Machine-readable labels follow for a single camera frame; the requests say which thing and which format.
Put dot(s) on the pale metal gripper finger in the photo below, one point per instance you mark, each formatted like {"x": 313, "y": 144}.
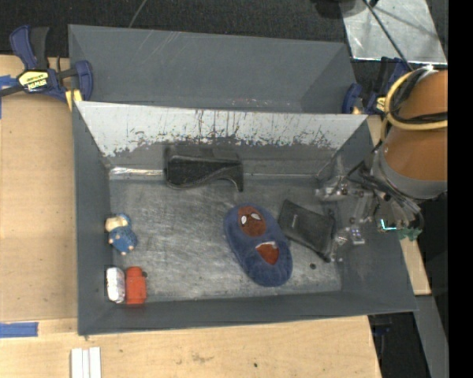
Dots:
{"x": 357, "y": 235}
{"x": 340, "y": 241}

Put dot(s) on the black flat pouch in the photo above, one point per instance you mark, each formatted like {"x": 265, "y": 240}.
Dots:
{"x": 305, "y": 227}

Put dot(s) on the blue slipper with red face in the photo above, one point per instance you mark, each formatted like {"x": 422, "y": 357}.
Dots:
{"x": 260, "y": 250}

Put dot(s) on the grey metal bin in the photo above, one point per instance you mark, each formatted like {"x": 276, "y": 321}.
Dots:
{"x": 205, "y": 230}

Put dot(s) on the black wedge-shaped shoe sole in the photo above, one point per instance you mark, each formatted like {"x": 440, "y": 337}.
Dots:
{"x": 197, "y": 171}

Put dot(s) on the blue and white toy figure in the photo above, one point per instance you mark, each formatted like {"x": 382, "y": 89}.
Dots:
{"x": 122, "y": 236}

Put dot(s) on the white small toy piece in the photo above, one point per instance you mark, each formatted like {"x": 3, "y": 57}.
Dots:
{"x": 115, "y": 286}

